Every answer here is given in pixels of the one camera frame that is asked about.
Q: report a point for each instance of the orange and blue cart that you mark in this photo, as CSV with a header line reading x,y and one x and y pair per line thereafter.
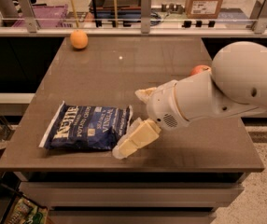
x,y
125,12

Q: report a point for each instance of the blue Kettle chip bag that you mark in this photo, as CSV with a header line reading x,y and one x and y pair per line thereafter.
x,y
86,127

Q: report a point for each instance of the middle metal railing post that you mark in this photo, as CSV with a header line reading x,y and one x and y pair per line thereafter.
x,y
145,16

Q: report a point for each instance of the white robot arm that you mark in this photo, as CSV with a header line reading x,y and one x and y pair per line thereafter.
x,y
235,85

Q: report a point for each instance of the purple plastic crate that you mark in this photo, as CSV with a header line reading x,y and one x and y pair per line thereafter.
x,y
45,17

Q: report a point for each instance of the metal railing post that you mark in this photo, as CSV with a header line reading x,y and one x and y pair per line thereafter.
x,y
260,24
145,16
28,16

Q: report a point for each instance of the snack box on floor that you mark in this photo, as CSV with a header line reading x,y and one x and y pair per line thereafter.
x,y
23,211

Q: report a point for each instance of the orange fruit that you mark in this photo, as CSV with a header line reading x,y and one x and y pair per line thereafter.
x,y
79,39

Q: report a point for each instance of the right metal railing post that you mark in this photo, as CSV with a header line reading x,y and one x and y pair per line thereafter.
x,y
260,24

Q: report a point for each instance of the red apple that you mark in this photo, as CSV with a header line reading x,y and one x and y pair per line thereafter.
x,y
199,69

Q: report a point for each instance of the upper grey drawer front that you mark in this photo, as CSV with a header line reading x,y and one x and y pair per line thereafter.
x,y
59,194

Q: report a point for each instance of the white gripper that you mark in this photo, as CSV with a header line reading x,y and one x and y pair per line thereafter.
x,y
161,104

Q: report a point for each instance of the left metal railing post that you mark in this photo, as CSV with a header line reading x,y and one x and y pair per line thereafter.
x,y
28,16

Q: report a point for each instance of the cardboard box with label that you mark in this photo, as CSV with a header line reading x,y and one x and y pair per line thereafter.
x,y
202,9

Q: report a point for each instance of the yellow pole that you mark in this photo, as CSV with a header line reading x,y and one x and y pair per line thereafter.
x,y
74,12

